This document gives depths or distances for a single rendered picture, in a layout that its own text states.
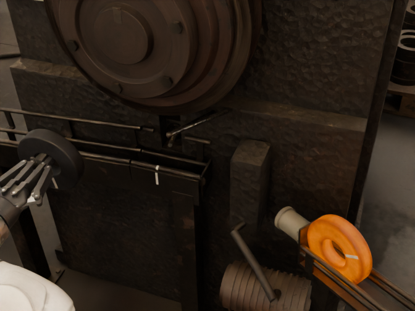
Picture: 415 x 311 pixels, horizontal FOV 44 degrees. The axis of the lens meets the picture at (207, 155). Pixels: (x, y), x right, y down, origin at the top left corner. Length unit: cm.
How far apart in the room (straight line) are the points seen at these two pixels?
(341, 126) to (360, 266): 32
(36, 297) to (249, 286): 56
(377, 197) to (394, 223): 16
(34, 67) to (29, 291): 74
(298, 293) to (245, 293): 13
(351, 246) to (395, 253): 108
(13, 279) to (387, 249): 155
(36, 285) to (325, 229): 58
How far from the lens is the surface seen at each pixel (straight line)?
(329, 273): 115
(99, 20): 102
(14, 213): 107
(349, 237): 107
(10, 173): 115
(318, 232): 113
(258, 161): 118
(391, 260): 211
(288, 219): 120
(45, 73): 145
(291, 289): 127
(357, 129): 119
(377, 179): 245
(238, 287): 128
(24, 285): 93
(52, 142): 113
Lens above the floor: 154
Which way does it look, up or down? 39 degrees down
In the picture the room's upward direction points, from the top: 1 degrees counter-clockwise
